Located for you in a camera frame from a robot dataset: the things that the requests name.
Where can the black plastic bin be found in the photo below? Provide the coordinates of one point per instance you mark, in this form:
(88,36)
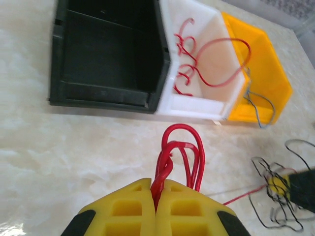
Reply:
(108,56)

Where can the yellow plastic bin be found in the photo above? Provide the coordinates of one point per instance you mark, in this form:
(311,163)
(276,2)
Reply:
(268,66)

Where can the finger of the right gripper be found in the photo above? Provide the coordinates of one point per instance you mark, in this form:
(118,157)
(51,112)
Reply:
(301,189)

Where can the white plastic bin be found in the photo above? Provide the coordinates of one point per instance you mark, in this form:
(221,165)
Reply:
(216,49)

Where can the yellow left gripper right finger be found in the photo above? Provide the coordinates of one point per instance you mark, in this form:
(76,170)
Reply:
(187,214)

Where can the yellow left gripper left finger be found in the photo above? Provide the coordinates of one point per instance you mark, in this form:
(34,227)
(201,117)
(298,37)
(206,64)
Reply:
(125,211)

